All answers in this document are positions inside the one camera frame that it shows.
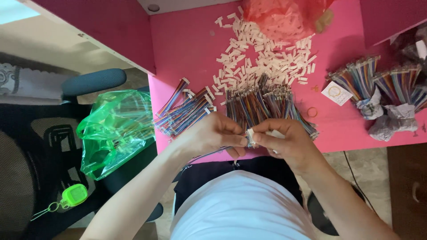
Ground person's left hand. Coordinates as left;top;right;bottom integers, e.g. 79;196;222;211
180;112;249;159

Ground person's right hand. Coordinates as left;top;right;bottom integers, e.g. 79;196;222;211
251;118;321;175

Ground multicoloured ribbon wire strand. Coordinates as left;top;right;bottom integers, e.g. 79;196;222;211
182;132;251;170

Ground small white plastic connector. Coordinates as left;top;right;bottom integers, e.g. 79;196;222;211
246;128;257;147

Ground person's black shorts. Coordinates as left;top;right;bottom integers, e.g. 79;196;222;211
173;156;304;215

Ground white paper slip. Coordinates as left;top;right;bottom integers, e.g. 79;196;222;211
321;81;353;106

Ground person's black shoe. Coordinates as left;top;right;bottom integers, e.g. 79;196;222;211
307;185;366;236

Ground person's white shirt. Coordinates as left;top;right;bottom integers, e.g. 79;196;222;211
169;170;317;240

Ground heap of white plastic connectors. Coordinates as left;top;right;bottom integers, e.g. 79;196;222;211
212;6;317;100

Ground green plastic bag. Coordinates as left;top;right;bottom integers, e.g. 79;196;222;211
76;89;157;181

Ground red plastic bag of connectors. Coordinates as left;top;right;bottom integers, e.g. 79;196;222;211
242;0;335;42

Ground dark brown wooden cabinet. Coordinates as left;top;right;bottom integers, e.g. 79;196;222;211
387;143;427;240

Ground green plastic key fob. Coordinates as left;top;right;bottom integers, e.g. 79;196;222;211
31;184;89;221

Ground clear plastic bag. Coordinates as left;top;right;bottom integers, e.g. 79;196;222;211
389;22;427;69

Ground black mesh office chair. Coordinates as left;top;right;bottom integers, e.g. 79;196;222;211
0;68;164;240

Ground pile of finished connector wires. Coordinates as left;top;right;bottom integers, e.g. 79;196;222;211
153;78;217;139

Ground pile of loose multicoloured wires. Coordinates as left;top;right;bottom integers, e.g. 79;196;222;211
224;74;320;140

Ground black cable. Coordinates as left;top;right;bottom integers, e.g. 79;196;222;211
343;151;379;215

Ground paper-wrapped multicoloured wire bundle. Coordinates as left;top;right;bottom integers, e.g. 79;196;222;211
326;55;385;120
368;64;427;142

